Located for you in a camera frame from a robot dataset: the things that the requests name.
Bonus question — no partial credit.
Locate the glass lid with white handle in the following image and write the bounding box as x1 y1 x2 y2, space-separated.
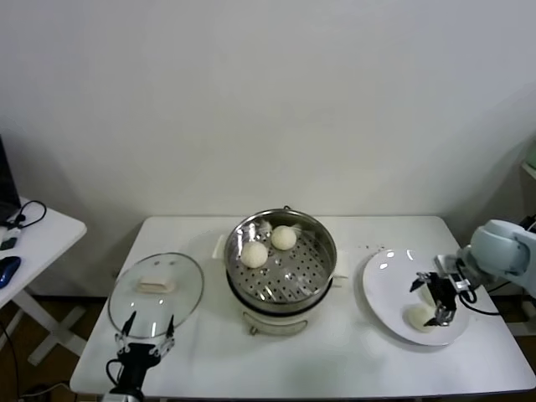
107 251 205 339

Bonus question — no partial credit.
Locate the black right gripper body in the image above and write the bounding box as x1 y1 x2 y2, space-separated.
430 273 461 312

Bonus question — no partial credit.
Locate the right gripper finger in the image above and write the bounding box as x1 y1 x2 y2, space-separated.
423 304 458 328
409 271 439 293

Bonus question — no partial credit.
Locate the white round plate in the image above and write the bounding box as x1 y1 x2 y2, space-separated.
362 249 471 348

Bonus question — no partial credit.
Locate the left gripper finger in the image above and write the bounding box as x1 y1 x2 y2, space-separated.
152 313 176 361
115 310 138 357

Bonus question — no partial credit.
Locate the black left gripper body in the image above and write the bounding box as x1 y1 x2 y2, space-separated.
118 343 163 389

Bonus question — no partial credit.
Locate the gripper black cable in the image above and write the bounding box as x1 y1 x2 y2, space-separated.
456 280 510 316
105 358 126 389

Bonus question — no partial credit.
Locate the white folding side table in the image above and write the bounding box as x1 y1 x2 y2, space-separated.
0 196 88 368

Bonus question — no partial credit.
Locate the stainless steel steamer basket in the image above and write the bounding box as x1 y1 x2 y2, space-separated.
224 208 338 315

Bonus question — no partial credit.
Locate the blue computer mouse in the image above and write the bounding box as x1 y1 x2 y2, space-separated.
0 255 22 288

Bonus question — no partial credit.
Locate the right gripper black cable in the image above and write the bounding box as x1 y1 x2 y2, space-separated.
456 280 510 316

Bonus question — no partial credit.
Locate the black floor cable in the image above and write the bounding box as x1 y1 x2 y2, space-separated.
0 322 22 399

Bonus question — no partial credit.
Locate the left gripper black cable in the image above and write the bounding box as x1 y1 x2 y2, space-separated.
105 358 126 389

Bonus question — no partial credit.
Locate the white floor cable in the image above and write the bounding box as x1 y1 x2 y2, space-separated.
18 383 72 399

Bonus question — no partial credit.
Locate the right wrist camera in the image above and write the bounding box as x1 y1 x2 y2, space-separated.
433 253 461 273

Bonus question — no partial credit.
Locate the black looped cable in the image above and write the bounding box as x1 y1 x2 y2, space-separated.
8 199 47 229

